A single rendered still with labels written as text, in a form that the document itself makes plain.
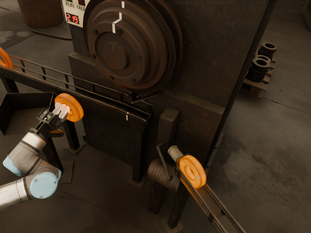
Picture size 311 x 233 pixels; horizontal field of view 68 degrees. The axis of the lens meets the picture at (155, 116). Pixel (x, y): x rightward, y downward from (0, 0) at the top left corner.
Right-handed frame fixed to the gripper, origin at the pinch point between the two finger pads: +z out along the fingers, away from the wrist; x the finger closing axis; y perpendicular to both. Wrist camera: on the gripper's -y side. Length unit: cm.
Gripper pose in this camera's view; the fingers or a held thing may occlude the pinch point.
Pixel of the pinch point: (68, 105)
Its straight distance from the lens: 119.3
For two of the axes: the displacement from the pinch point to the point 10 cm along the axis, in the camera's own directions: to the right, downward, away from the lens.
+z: 4.6, -7.8, 4.2
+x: -8.8, -3.8, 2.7
